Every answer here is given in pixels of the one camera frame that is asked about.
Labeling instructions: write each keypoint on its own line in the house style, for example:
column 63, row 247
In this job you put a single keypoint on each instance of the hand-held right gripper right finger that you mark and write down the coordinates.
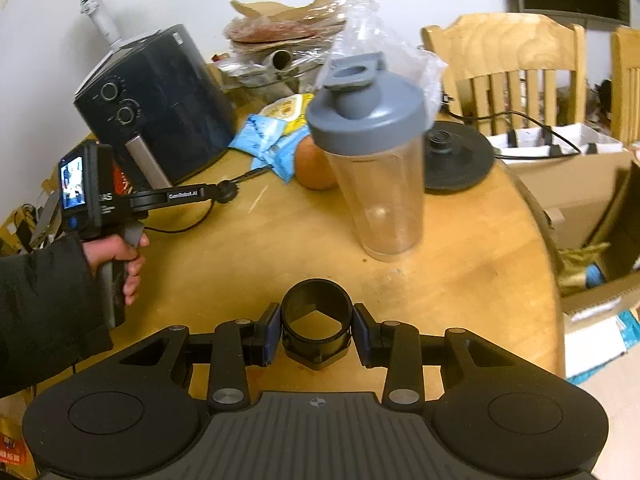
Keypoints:
column 363, row 336

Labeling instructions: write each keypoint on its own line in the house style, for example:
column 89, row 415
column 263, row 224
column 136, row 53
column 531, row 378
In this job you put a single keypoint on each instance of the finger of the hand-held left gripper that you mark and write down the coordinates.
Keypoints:
column 212, row 191

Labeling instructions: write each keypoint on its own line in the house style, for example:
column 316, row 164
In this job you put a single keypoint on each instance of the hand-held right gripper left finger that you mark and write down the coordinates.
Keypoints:
column 271, row 335

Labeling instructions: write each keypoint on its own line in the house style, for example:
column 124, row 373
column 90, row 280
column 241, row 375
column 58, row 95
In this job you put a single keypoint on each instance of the person's left hand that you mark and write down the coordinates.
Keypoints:
column 107, row 250

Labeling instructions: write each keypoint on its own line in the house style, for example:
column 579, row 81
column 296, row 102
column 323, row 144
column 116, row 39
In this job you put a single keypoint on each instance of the red snack bag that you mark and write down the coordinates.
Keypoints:
column 122, row 182

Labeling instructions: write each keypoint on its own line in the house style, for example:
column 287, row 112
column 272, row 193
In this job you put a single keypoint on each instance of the thin black rod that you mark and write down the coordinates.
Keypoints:
column 257, row 173

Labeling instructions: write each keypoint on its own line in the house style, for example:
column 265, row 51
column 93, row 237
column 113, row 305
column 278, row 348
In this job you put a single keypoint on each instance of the blue snack packet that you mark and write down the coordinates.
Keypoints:
column 280, row 157
column 257, row 132

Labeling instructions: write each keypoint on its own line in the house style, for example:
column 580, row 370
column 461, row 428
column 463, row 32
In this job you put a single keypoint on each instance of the orange fruit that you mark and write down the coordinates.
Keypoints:
column 314, row 165

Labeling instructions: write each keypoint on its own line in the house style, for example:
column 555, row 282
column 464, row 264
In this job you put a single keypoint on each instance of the dark air fryer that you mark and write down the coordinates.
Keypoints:
column 165, row 95

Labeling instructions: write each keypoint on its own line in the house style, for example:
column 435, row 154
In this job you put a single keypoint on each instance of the yellow snack packet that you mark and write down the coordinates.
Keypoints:
column 290, row 110

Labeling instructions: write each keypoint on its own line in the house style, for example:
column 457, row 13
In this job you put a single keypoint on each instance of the clear shaker bottle grey lid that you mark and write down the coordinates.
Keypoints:
column 375, row 160

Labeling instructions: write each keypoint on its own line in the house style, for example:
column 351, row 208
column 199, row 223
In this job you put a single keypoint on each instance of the bagged flatbread stack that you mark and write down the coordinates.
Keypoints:
column 285, row 22

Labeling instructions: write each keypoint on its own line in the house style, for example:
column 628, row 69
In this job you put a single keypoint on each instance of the grey tripod stand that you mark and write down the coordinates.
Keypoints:
column 102, row 15

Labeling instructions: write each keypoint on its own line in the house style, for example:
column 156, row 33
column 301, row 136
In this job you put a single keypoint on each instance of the black kettle base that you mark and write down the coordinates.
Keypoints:
column 457, row 160

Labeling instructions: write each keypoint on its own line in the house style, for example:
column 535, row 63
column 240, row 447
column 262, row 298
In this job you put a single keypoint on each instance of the blue white package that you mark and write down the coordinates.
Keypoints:
column 600, row 345

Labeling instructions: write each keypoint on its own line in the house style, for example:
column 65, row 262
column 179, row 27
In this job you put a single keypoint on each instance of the translucent white plastic bag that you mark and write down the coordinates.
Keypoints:
column 395, row 40

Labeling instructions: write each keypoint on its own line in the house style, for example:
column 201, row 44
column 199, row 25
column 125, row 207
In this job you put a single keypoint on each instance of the open cardboard box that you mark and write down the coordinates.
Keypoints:
column 600, row 300

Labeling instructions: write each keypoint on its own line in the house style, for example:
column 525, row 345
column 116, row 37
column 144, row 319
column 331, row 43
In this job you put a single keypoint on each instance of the cardboard box white inserts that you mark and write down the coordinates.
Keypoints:
column 565, row 185

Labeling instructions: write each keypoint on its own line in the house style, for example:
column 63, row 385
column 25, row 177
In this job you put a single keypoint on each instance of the wooden chair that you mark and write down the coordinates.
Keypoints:
column 627, row 80
column 505, row 45

